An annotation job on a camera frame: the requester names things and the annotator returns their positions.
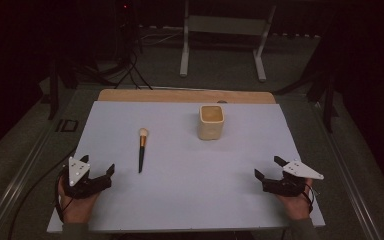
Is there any black cable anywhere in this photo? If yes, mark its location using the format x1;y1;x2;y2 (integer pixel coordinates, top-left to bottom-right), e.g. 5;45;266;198
7;146;78;240

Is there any white metal stand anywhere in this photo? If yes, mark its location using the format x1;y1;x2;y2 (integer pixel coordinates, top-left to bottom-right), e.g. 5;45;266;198
179;0;278;83

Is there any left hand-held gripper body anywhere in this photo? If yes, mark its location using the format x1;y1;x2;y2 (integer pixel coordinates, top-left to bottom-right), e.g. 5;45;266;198
61;156;112;200

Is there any person's right hand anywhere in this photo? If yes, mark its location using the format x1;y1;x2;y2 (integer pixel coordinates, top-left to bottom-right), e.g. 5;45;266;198
275;178;314;222

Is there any beige square cup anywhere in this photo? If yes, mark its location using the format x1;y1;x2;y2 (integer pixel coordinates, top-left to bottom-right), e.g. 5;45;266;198
197;104;226;142

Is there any makeup brush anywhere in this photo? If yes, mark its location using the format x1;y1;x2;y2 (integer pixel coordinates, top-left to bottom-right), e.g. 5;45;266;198
137;127;150;174

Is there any bundle of black cables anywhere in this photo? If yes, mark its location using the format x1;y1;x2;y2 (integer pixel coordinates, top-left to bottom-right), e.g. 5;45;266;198
79;0;154;91

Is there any person's left hand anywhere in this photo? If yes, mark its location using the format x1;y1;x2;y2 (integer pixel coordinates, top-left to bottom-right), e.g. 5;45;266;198
57;176;100;224

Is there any black tripod stand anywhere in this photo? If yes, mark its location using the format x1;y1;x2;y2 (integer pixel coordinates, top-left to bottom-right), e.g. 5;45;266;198
274;49;341;134
39;49;81;121

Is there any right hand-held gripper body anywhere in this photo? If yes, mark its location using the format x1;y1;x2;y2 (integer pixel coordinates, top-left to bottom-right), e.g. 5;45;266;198
261;159;325;198

